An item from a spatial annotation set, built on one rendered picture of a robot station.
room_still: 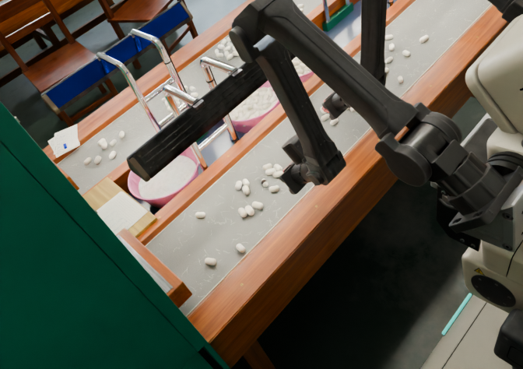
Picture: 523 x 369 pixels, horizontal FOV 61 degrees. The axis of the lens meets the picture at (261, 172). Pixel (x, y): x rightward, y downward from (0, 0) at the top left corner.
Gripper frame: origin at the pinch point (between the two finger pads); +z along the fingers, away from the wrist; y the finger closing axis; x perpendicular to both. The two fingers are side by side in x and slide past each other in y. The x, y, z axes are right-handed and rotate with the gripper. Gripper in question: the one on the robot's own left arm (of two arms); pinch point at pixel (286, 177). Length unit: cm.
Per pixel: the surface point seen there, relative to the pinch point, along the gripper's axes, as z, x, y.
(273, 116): 30.4, -13.2, -24.1
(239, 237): 11.6, 5.5, 19.4
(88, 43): 325, -160, -66
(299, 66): 43, -21, -54
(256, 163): 25.0, -5.6, -5.2
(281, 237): 0.4, 11.6, 12.9
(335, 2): 55, -32, -99
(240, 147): 29.7, -12.7, -6.2
